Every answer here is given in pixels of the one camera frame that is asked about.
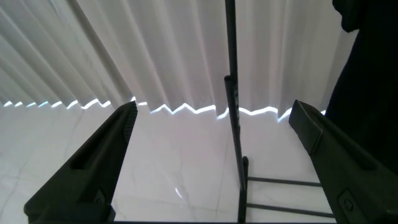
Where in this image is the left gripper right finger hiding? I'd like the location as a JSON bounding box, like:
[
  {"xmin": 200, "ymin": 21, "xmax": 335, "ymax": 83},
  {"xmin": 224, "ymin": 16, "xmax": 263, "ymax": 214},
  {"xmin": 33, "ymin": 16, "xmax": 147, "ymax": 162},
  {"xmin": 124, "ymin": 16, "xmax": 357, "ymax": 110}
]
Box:
[{"xmin": 288, "ymin": 99, "xmax": 398, "ymax": 222}]

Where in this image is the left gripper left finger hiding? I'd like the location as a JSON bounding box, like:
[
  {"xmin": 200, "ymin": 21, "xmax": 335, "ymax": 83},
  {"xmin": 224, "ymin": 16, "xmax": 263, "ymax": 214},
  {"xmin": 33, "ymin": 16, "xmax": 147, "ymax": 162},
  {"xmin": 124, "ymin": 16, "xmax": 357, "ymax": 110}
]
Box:
[{"xmin": 24, "ymin": 100, "xmax": 138, "ymax": 222}]

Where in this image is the black garment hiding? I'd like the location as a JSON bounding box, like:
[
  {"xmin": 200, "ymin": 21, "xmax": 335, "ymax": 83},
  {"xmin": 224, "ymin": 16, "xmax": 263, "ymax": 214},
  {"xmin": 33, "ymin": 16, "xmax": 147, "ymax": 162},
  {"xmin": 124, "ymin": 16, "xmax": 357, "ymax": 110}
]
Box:
[{"xmin": 324, "ymin": 0, "xmax": 398, "ymax": 175}]

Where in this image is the black clothes rack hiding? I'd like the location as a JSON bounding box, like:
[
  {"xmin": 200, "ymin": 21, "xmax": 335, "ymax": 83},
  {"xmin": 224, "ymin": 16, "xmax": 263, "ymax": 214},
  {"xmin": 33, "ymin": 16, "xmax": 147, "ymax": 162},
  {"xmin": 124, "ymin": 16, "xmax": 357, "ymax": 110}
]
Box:
[{"xmin": 223, "ymin": 0, "xmax": 336, "ymax": 223}]

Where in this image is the white curtain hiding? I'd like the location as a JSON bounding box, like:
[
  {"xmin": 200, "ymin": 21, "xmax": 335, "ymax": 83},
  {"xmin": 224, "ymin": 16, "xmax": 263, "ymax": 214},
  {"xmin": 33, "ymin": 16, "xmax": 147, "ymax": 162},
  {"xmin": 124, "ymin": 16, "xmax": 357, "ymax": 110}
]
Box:
[{"xmin": 0, "ymin": 0, "xmax": 358, "ymax": 124}]

